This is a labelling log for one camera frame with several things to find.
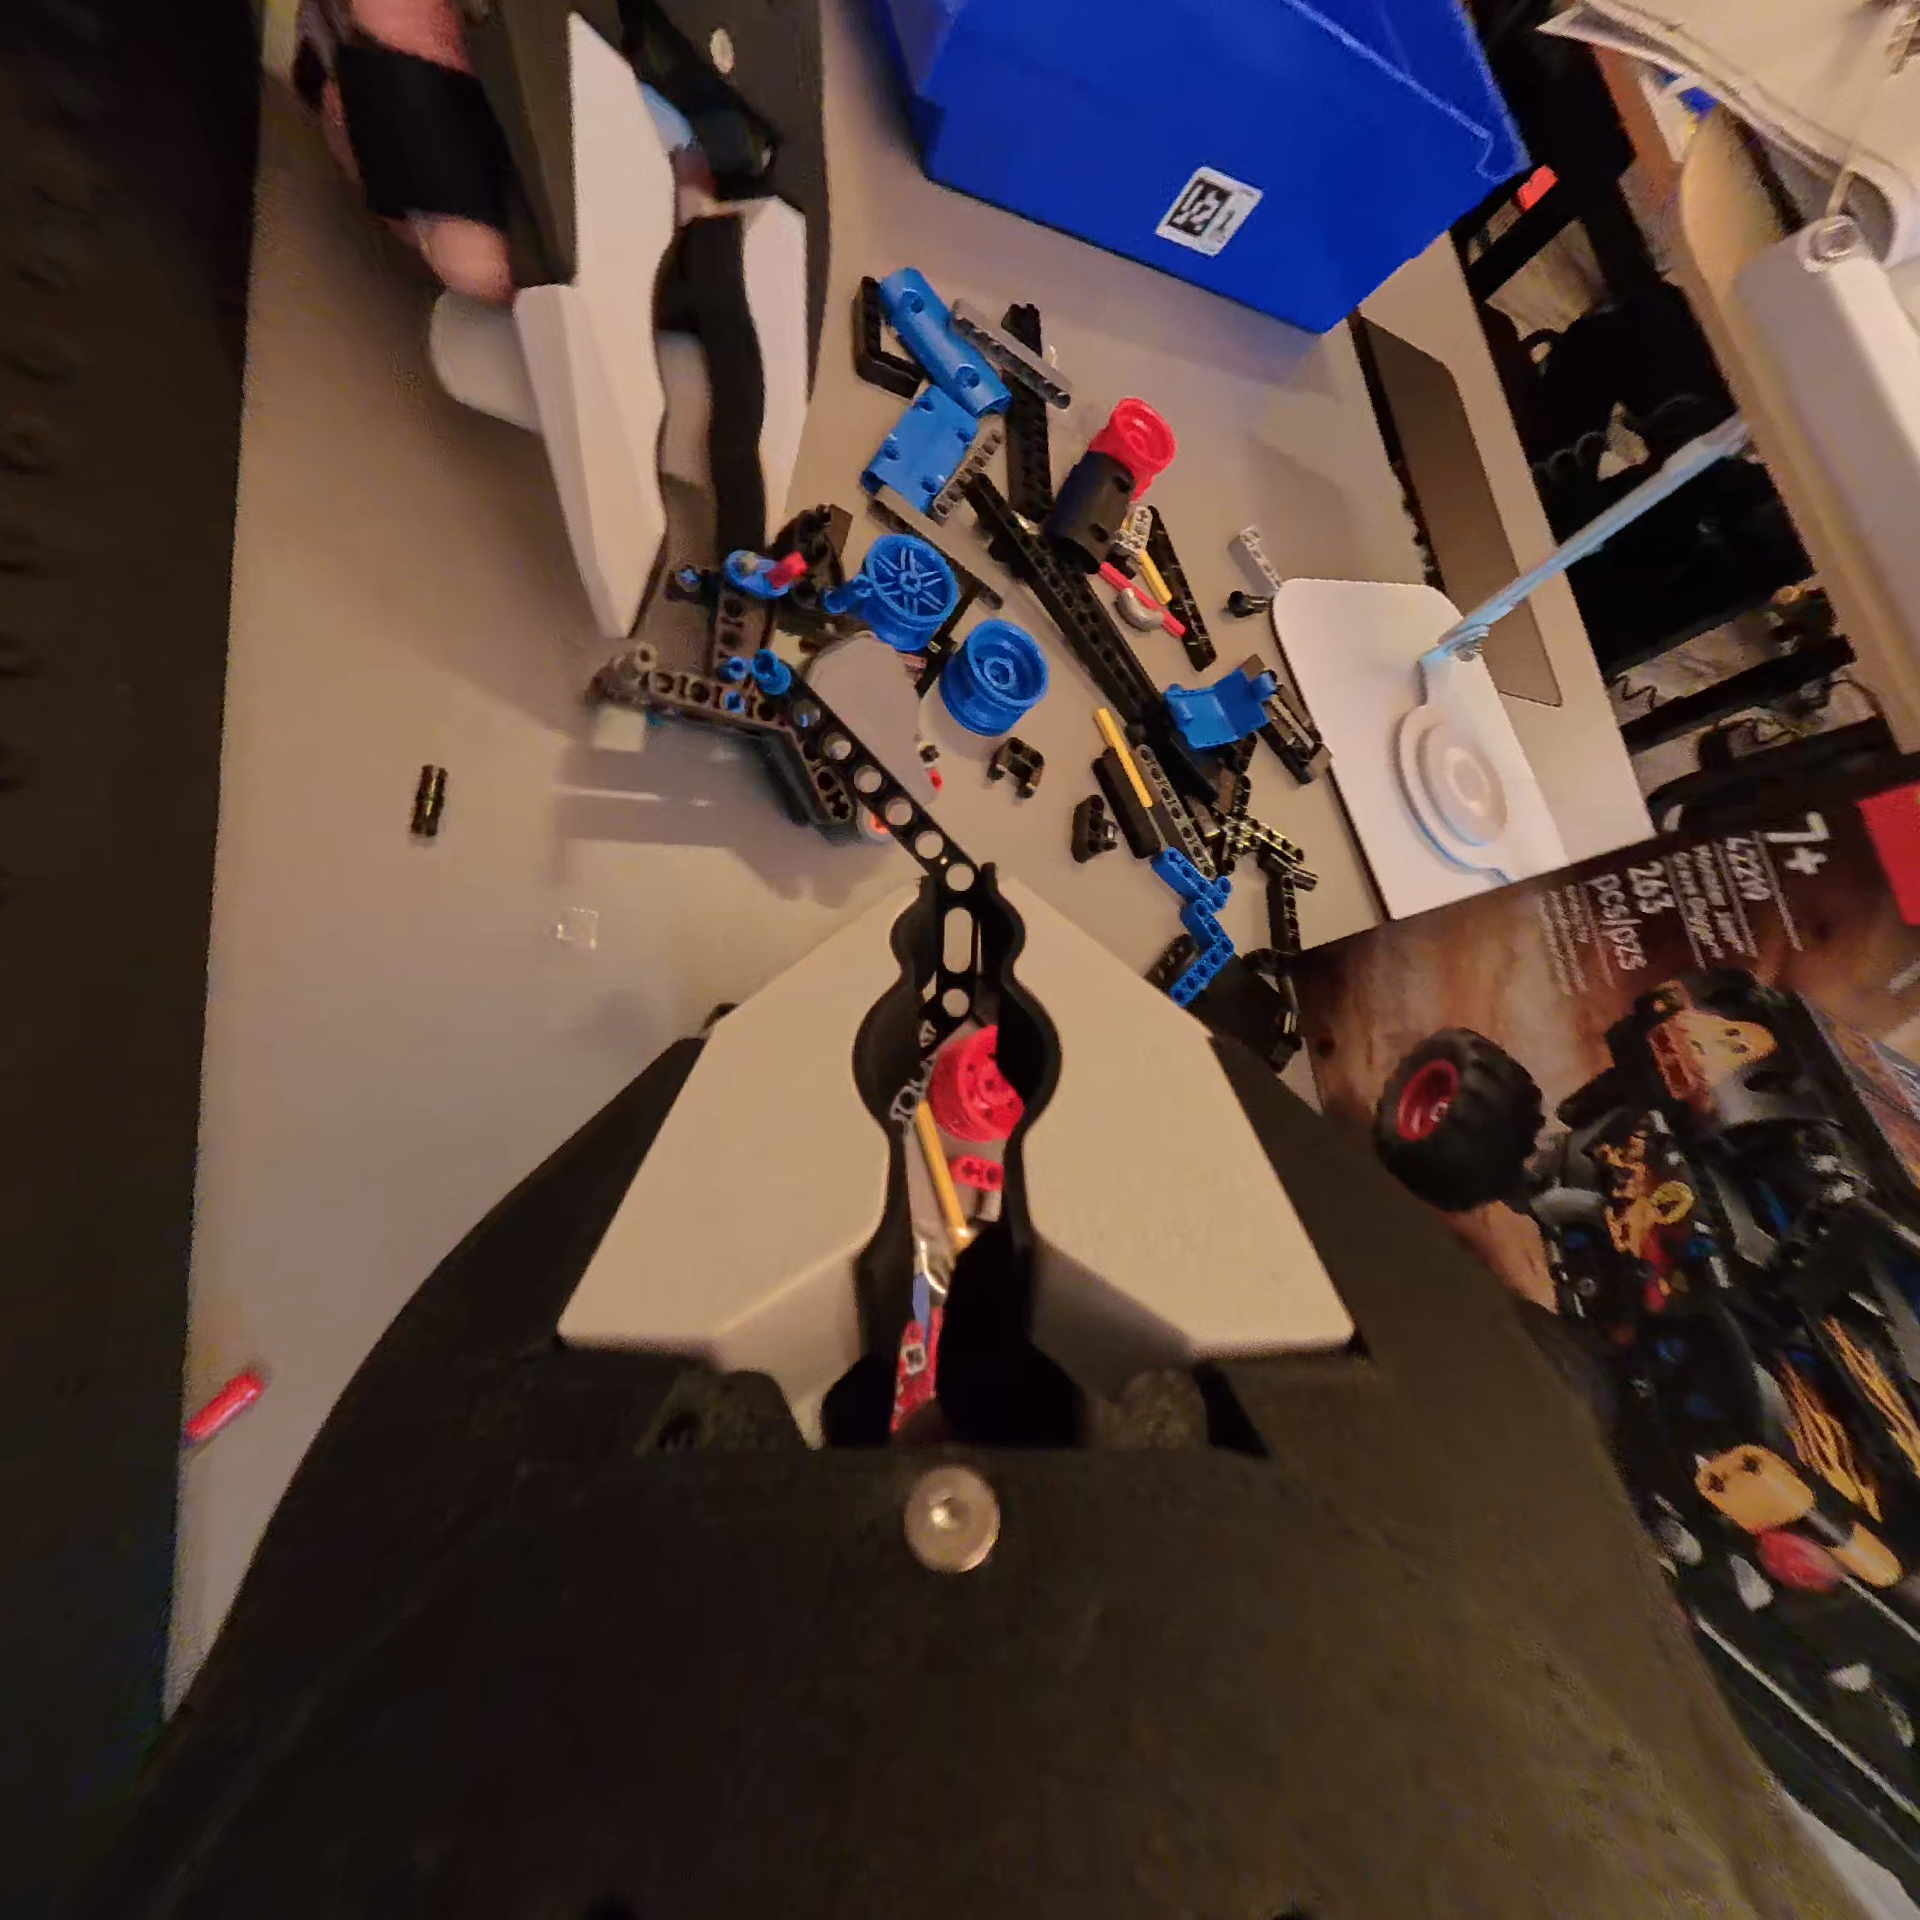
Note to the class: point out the heap of black beams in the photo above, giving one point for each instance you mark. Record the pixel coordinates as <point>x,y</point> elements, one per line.
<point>1276,902</point>

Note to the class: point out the red small pin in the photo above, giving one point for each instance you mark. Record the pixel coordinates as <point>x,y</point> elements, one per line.
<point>224,1401</point>

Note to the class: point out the black dotted mat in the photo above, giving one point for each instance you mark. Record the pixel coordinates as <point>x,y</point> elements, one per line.
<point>106,902</point>

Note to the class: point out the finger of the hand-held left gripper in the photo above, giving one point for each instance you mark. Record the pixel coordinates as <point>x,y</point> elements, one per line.
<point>779,345</point>
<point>609,375</point>

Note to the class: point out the long black holed beam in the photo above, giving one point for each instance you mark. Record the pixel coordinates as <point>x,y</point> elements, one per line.
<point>1049,585</point>

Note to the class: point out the yellow short axle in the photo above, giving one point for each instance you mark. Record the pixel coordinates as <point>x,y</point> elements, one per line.
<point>1153,573</point>

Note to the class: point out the blue angle beam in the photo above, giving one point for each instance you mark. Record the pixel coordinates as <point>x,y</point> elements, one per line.
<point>1204,955</point>
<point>1194,879</point>

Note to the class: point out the blue curved panel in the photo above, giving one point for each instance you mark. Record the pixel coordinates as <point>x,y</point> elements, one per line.
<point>938,340</point>

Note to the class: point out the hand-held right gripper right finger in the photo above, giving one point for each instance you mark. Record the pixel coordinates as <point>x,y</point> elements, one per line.
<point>1201,1201</point>

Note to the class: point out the light grey small connector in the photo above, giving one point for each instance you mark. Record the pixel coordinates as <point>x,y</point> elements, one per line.
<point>1136,532</point>

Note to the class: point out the clear plastic scrap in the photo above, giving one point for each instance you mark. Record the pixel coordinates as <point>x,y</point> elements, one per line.
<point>575,927</point>

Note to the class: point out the black small connector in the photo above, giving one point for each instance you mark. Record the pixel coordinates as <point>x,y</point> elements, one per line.
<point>1015,763</point>

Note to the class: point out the blue storage bin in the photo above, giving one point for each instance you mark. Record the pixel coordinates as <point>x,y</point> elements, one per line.
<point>1124,119</point>

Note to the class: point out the black bracket piece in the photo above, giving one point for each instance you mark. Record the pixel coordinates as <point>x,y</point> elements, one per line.
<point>867,340</point>

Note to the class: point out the grey desk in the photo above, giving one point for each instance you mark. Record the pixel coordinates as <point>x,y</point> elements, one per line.
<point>451,1049</point>

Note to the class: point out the light grey short beam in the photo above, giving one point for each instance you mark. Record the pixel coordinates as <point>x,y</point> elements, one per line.
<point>1259,558</point>

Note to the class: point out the blue flat holed panel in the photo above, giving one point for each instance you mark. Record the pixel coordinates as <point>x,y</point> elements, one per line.
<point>930,443</point>

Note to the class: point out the black curved panel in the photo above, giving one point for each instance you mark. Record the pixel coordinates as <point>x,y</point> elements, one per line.
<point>1088,510</point>

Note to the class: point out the blue hinged fender panel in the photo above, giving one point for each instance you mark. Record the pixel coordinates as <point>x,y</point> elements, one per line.
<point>1213,713</point>

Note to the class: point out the black grey motor assembly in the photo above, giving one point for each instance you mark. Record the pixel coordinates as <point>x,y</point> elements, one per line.
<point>863,705</point>

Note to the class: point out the black rectangular frame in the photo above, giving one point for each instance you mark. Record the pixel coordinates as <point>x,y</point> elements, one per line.
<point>1292,729</point>

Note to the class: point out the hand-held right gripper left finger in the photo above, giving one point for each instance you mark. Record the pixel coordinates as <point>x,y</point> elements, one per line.
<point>720,1201</point>

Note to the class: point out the toy truck box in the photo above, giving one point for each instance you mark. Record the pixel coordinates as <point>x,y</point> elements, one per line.
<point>1441,990</point>

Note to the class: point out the instruction booklet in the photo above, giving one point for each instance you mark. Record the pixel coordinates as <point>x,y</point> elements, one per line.
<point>1799,89</point>

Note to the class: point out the dark desk pad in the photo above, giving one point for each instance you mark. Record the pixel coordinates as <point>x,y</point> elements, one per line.
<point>1453,494</point>

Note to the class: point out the person's left hand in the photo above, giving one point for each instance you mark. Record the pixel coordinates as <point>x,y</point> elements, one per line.
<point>389,23</point>

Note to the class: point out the black square flat panel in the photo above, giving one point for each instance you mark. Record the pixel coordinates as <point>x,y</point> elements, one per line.
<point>1253,1014</point>

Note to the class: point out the grey long beam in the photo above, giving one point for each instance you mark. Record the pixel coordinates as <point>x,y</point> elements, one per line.
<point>1013,352</point>

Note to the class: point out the black bent long beam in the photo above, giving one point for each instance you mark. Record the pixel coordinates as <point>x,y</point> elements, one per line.
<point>901,820</point>

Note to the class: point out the yellow long axle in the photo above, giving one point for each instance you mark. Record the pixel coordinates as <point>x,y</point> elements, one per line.
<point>941,1179</point>

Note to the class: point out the blue wheel rim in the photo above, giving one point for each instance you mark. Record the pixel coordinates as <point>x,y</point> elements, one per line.
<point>997,676</point>
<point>908,585</point>

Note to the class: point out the white rounded board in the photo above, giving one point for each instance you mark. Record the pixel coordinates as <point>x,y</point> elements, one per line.
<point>1348,705</point>

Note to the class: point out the red axle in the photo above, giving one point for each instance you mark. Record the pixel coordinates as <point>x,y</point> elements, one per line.
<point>1119,579</point>

